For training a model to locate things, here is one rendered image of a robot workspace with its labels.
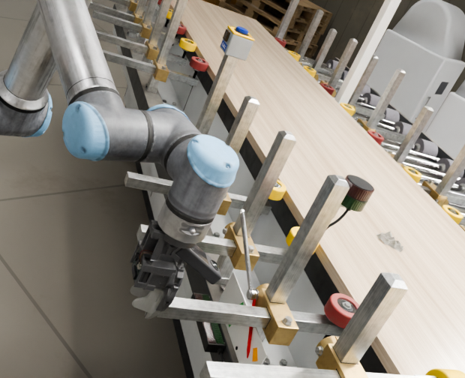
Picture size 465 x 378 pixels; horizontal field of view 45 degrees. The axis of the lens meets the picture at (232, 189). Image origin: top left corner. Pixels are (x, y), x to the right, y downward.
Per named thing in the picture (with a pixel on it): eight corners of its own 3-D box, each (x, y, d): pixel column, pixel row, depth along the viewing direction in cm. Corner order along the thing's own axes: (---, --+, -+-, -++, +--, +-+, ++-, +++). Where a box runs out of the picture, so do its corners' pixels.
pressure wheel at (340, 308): (316, 353, 122) (340, 315, 117) (303, 326, 129) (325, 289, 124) (346, 355, 125) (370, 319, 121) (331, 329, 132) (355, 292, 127)
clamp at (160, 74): (153, 79, 236) (157, 67, 234) (148, 67, 247) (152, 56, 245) (166, 82, 239) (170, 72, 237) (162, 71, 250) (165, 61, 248)
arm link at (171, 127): (134, 96, 99) (166, 133, 91) (187, 103, 106) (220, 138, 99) (118, 142, 103) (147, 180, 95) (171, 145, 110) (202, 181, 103)
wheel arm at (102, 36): (94, 40, 249) (96, 31, 248) (93, 37, 252) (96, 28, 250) (184, 67, 267) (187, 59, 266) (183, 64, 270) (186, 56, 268)
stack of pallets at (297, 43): (306, 76, 713) (335, 14, 678) (268, 73, 651) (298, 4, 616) (244, 37, 770) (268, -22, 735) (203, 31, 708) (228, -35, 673)
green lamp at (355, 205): (343, 208, 108) (348, 199, 107) (330, 191, 113) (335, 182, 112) (367, 214, 110) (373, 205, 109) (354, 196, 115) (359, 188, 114)
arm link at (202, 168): (223, 133, 98) (254, 165, 92) (196, 191, 104) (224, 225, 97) (179, 128, 92) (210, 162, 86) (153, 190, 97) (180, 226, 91)
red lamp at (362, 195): (349, 198, 107) (354, 188, 106) (336, 181, 112) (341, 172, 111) (373, 203, 109) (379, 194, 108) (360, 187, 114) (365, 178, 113)
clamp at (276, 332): (268, 344, 115) (278, 326, 113) (249, 298, 126) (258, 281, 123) (291, 346, 117) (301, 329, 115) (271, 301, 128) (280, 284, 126)
